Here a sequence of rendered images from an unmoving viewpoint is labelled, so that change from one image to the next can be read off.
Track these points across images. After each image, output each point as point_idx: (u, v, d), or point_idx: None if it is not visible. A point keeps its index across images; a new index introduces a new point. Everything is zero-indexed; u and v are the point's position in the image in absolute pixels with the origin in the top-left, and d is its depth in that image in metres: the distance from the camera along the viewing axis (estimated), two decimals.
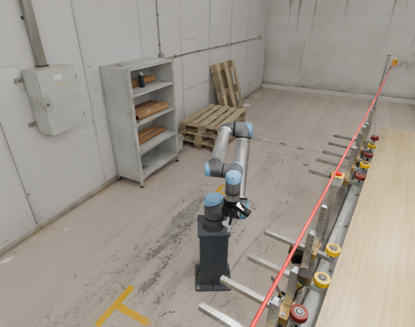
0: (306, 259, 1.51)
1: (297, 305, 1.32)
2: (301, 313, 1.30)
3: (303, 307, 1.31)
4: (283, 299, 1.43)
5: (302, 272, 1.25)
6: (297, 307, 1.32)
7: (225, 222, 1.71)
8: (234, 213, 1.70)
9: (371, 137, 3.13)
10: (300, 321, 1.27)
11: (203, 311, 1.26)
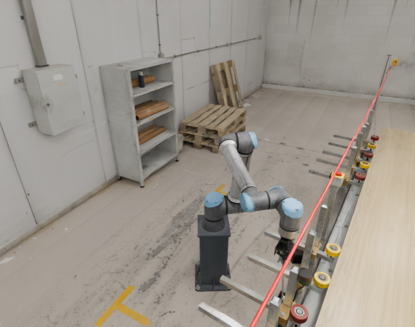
0: (306, 259, 1.51)
1: (297, 305, 1.32)
2: (301, 313, 1.30)
3: (303, 307, 1.31)
4: (282, 300, 1.43)
5: (302, 272, 1.25)
6: (297, 307, 1.32)
7: None
8: None
9: (371, 137, 3.13)
10: (300, 321, 1.27)
11: (203, 311, 1.26)
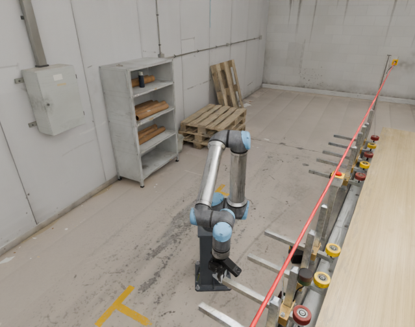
0: (306, 259, 1.51)
1: (300, 307, 1.32)
2: (304, 314, 1.29)
3: (306, 309, 1.31)
4: (282, 300, 1.43)
5: (302, 272, 1.25)
6: (301, 309, 1.31)
7: (215, 276, 1.52)
8: (223, 270, 1.46)
9: (371, 137, 3.13)
10: (303, 323, 1.27)
11: (203, 311, 1.26)
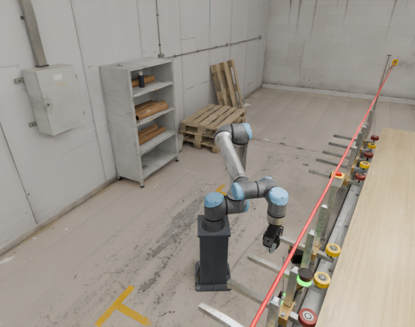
0: (306, 259, 1.51)
1: (305, 310, 1.30)
2: (310, 317, 1.28)
3: (312, 312, 1.29)
4: (282, 300, 1.43)
5: (302, 272, 1.25)
6: (306, 311, 1.30)
7: None
8: None
9: (371, 137, 3.13)
10: (309, 326, 1.25)
11: (203, 311, 1.26)
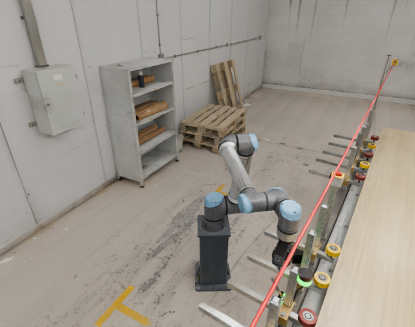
0: (306, 259, 1.51)
1: (305, 310, 1.30)
2: (310, 317, 1.28)
3: (312, 312, 1.29)
4: (283, 299, 1.43)
5: (302, 272, 1.25)
6: (306, 311, 1.30)
7: None
8: None
9: (371, 137, 3.13)
10: (309, 326, 1.25)
11: (203, 311, 1.26)
